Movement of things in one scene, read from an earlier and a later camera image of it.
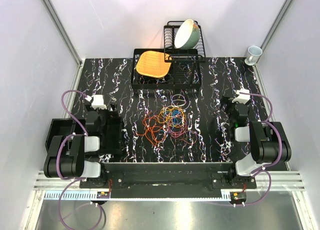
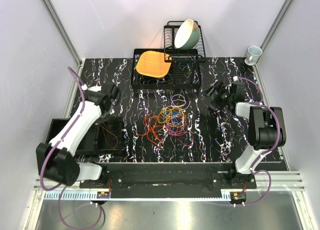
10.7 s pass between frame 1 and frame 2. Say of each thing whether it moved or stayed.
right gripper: moved
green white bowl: stayed
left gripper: moved
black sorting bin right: stayed
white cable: stayed
